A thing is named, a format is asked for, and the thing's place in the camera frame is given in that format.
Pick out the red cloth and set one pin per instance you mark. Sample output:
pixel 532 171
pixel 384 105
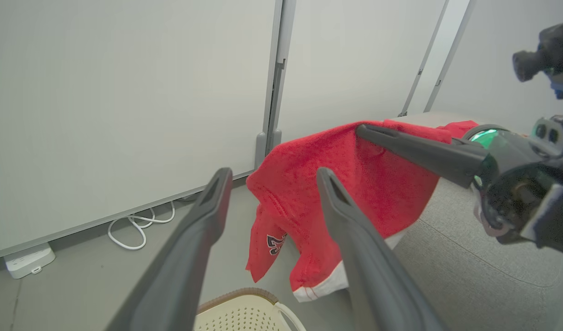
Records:
pixel 304 184

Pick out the beige plastic laundry basket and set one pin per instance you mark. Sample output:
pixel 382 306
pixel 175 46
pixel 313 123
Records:
pixel 244 315

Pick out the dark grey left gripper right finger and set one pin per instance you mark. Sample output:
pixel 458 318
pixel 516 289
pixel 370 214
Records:
pixel 373 285

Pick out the wide white partition panel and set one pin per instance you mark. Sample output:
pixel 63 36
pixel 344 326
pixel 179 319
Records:
pixel 125 101

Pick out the grey partition foot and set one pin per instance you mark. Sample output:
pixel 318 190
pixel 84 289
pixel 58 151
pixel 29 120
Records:
pixel 260 149
pixel 276 137

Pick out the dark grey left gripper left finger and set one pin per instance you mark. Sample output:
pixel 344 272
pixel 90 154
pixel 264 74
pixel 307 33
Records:
pixel 180 266

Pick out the grey fabric sofa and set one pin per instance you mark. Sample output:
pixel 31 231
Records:
pixel 469 276

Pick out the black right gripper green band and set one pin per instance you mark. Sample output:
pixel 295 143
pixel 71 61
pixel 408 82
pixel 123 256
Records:
pixel 515 179

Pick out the white power strip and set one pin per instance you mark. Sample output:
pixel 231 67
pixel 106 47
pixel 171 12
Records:
pixel 28 262

